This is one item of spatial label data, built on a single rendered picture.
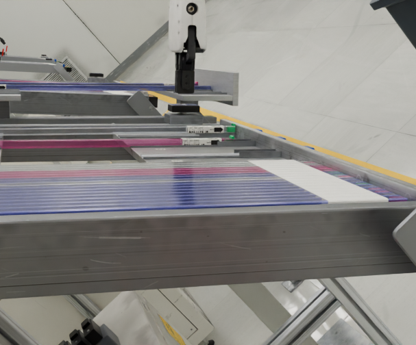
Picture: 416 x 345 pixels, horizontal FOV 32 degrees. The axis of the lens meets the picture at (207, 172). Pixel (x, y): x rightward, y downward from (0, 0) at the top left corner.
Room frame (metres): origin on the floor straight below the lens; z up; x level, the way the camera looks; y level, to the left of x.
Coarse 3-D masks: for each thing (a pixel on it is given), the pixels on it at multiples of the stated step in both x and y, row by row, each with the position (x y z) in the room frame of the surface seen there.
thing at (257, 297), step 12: (240, 288) 1.49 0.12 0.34; (252, 288) 1.49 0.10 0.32; (264, 288) 1.49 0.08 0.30; (252, 300) 1.49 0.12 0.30; (264, 300) 1.49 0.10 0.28; (276, 300) 1.49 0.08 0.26; (264, 312) 1.49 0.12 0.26; (276, 312) 1.49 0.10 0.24; (288, 312) 1.49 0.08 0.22; (276, 324) 1.49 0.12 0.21; (336, 324) 1.64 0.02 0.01; (348, 324) 1.60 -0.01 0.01; (324, 336) 1.64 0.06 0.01; (336, 336) 1.60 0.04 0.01; (348, 336) 1.57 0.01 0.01; (360, 336) 1.53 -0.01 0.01
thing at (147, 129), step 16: (0, 128) 1.14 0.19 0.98; (16, 128) 1.14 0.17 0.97; (32, 128) 1.14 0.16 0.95; (48, 128) 1.14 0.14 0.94; (64, 128) 1.14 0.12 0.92; (80, 128) 1.14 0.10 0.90; (96, 128) 1.14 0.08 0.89; (112, 128) 1.14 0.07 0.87; (128, 128) 1.14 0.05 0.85; (144, 128) 1.14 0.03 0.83; (160, 128) 1.14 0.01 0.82; (176, 128) 1.14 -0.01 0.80; (224, 128) 1.14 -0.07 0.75
